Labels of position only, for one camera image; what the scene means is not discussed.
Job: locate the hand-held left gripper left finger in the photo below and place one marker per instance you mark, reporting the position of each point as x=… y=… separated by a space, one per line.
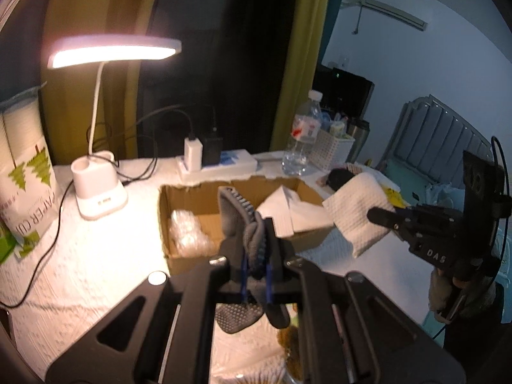
x=243 y=266

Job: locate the white waffle towel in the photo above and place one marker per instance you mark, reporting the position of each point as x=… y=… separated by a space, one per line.
x=360 y=216

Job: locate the steel thermos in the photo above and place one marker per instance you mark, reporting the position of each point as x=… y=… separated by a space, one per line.
x=358 y=136

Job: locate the light blue bedding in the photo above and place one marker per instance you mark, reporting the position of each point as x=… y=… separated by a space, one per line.
x=442 y=194

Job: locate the white charger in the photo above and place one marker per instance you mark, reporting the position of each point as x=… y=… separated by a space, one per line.
x=194 y=154

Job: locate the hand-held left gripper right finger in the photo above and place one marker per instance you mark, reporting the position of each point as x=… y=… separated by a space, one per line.
x=269 y=280

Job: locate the white folded cloth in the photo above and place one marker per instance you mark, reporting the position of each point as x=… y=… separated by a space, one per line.
x=296 y=216

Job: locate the white woven basket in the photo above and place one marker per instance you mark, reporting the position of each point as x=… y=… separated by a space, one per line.
x=330 y=148

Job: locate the clear water bottle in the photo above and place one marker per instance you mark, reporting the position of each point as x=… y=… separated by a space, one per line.
x=302 y=144

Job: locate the person's right hand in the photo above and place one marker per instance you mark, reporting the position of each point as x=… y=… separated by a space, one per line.
x=460 y=284

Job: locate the white textured table cover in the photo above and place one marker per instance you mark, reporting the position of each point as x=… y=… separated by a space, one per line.
x=100 y=256

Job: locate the cardboard box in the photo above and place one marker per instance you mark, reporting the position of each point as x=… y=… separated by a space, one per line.
x=188 y=194

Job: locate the black charger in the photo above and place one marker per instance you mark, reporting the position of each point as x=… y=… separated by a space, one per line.
x=212 y=150

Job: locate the white air conditioner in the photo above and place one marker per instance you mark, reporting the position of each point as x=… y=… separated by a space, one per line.
x=394 y=10

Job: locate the white desk lamp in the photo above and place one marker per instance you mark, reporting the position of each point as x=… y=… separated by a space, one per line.
x=100 y=198

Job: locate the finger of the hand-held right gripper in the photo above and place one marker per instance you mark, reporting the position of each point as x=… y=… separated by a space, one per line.
x=386 y=216

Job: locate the grey sock with grip dots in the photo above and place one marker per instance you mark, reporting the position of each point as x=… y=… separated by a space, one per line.
x=240 y=216

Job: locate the grey padded headboard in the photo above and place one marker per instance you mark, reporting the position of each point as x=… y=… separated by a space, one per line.
x=436 y=140

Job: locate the yellow packet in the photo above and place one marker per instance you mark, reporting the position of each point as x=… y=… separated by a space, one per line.
x=392 y=198

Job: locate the clear plastic bag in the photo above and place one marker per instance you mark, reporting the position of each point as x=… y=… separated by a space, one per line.
x=188 y=232

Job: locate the black appliance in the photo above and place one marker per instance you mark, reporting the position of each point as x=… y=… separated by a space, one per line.
x=346 y=92

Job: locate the yellow-green curtain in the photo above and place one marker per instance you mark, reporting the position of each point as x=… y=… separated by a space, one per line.
x=88 y=4
x=300 y=60

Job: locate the white power strip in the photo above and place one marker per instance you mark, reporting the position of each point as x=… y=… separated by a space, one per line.
x=236 y=164

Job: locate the dark cloth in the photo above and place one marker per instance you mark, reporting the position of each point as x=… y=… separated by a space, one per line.
x=340 y=178

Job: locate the pack of paper cups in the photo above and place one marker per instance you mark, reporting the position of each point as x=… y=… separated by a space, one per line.
x=28 y=168

